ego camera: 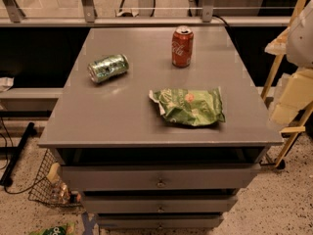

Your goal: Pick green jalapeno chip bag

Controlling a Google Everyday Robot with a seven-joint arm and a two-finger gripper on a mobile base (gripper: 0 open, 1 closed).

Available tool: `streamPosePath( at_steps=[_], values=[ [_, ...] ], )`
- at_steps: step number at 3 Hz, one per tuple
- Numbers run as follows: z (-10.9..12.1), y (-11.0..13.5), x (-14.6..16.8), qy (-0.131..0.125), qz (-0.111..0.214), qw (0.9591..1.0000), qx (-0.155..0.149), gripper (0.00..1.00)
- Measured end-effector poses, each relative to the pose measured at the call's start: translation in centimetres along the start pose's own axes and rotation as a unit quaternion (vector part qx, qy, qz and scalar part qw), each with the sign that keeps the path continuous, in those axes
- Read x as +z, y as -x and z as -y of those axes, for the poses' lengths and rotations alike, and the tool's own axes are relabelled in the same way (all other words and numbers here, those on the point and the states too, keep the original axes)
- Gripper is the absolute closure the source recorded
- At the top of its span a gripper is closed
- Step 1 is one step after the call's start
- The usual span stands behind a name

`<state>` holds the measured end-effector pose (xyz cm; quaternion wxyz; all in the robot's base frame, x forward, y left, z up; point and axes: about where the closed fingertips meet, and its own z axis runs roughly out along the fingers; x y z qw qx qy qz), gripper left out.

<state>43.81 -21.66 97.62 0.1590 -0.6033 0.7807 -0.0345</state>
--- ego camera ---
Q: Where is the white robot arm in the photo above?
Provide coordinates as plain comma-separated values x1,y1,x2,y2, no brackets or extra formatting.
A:
287,0,313,68

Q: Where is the green jalapeno chip bag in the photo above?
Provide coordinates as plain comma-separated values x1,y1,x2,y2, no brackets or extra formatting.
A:
149,88,225,127

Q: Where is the green bag on floor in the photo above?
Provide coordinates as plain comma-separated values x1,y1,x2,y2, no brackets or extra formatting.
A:
28,222,75,235

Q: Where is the grey drawer cabinet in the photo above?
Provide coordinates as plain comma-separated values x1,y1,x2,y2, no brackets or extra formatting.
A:
40,27,282,229

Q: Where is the green soda can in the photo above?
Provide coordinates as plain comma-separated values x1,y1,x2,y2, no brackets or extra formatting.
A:
87,54,129,84

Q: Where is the red cola can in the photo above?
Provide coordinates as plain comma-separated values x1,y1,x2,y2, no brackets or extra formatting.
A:
171,25,194,68

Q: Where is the middle grey drawer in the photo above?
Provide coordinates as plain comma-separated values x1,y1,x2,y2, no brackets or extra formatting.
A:
82,195,238,213

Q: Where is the grey drawer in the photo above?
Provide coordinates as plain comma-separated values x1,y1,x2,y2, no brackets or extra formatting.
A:
96,214,223,229
82,195,238,213
61,164,260,191

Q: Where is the top grey drawer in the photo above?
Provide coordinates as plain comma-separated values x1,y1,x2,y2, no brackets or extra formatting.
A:
61,164,260,191

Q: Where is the bottom grey drawer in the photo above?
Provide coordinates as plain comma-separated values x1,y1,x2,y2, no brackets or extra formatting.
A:
96,214,223,229

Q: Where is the clear plastic bottle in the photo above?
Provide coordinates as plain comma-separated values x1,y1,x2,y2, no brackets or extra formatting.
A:
50,180,70,204

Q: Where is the black floor stand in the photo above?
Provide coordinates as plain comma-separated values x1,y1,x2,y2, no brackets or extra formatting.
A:
0,122,36,187

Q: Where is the grey metal railing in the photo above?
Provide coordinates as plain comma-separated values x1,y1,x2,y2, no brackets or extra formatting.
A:
1,0,290,27

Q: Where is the black wire basket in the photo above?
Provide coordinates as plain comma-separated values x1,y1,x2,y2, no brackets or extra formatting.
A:
28,150,80,209

